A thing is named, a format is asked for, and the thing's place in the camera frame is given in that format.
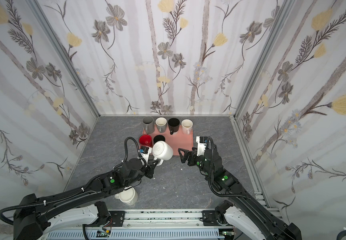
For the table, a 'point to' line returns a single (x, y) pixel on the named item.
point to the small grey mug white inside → (161, 124)
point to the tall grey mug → (148, 122)
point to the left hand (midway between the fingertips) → (156, 158)
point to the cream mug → (129, 196)
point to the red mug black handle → (145, 140)
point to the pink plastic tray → (177, 140)
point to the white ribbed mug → (162, 151)
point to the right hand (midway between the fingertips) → (183, 147)
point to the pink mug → (187, 126)
